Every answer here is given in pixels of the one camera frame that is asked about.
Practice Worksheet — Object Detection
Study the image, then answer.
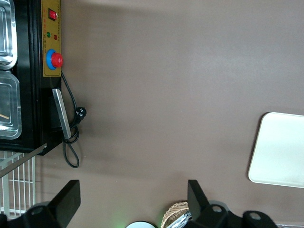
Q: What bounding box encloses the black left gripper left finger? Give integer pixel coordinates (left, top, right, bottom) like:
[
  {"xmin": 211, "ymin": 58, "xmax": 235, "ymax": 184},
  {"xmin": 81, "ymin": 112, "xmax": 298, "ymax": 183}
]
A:
[{"xmin": 23, "ymin": 180, "xmax": 81, "ymax": 228}]

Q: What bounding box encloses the metal food container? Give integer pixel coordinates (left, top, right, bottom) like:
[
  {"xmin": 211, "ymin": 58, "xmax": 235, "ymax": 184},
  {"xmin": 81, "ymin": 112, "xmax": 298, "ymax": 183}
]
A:
[
  {"xmin": 0, "ymin": 70, "xmax": 22, "ymax": 140},
  {"xmin": 0, "ymin": 0, "xmax": 19, "ymax": 70}
]

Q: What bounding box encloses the white wire basket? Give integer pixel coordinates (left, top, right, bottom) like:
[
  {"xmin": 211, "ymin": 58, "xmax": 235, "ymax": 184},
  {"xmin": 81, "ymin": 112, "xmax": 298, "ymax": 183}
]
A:
[{"xmin": 0, "ymin": 151, "xmax": 37, "ymax": 218}]

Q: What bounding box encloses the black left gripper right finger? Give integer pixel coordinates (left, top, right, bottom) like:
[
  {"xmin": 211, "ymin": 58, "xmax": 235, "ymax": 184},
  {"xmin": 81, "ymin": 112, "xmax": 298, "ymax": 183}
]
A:
[{"xmin": 187, "ymin": 180, "xmax": 235, "ymax": 228}]

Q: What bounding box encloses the red emergency stop button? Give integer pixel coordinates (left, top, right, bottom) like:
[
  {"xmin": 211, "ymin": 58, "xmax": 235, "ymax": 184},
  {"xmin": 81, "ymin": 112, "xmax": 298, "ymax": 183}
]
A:
[{"xmin": 46, "ymin": 49, "xmax": 64, "ymax": 71}]

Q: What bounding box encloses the black power cable with plug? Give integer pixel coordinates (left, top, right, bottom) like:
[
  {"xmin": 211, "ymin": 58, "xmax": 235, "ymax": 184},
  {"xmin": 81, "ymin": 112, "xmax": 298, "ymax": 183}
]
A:
[{"xmin": 60, "ymin": 70, "xmax": 87, "ymax": 169}]

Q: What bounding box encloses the brown table cover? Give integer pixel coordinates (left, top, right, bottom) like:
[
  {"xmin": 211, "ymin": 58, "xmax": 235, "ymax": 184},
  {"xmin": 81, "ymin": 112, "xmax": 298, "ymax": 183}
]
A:
[{"xmin": 35, "ymin": 0, "xmax": 304, "ymax": 228}]

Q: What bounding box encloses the beige plastic tray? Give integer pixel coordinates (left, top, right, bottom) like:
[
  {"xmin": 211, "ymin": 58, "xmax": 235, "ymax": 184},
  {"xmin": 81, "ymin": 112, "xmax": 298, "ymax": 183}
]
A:
[{"xmin": 247, "ymin": 112, "xmax": 304, "ymax": 190}]

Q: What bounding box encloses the light wicker basket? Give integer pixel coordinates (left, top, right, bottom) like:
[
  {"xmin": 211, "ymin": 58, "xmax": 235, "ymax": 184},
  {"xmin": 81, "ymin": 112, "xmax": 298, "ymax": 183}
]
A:
[{"xmin": 161, "ymin": 201, "xmax": 190, "ymax": 228}]

